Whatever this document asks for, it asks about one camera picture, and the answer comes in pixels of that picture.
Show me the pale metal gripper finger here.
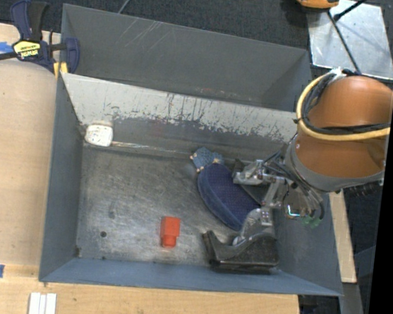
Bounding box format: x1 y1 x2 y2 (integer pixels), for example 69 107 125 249
231 204 277 251
231 158 266 188

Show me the blue cloth pouch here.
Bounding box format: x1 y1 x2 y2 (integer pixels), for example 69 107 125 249
181 144 269 234

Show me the black wedge-shaped tool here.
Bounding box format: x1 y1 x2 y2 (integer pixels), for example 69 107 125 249
198 223 284 281

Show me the red plastic block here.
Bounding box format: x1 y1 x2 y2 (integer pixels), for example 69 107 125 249
156 215 183 250

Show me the grey metal bin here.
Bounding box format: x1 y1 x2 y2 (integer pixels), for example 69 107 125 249
28 3 375 314

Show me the white rounded plastic box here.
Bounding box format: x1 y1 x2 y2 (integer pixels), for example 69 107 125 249
83 119 116 149

